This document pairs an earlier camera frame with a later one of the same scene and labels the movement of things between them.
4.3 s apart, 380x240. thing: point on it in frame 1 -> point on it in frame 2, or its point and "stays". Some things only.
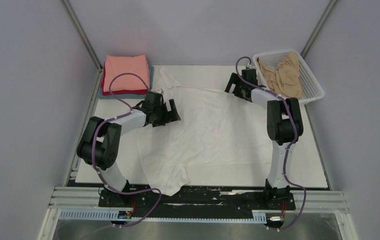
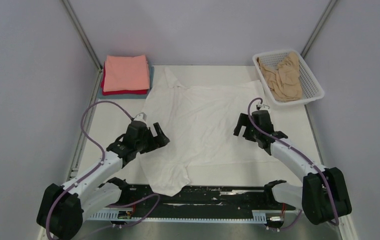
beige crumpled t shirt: [284, 80] stays
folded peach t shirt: [136, 64] stays
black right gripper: [235, 80] -> [242, 121]
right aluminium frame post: [318, 28] stays
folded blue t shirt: [101, 96] stays
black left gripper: [174, 114] -> [161, 139]
